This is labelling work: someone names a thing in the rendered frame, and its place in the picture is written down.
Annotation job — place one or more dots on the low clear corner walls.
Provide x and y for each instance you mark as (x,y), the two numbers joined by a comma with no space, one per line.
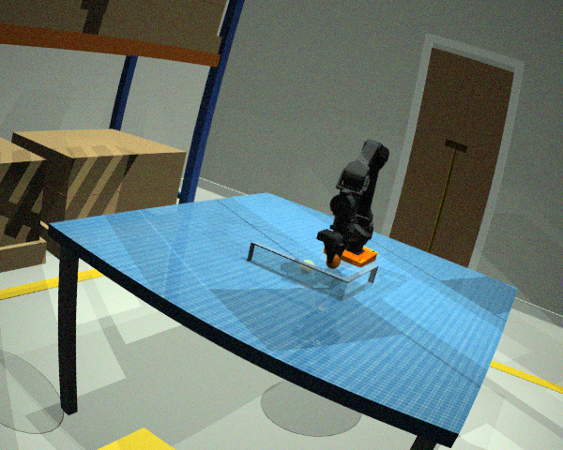
(313,279)

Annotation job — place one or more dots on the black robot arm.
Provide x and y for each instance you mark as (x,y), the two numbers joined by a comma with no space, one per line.
(359,175)

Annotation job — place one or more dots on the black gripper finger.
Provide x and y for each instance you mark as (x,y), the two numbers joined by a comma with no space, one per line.
(331,251)
(345,243)

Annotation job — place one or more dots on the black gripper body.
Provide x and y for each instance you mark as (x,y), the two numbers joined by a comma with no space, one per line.
(334,238)

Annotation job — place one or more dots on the clear l-shaped low wall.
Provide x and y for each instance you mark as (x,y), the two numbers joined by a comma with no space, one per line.
(347,279)

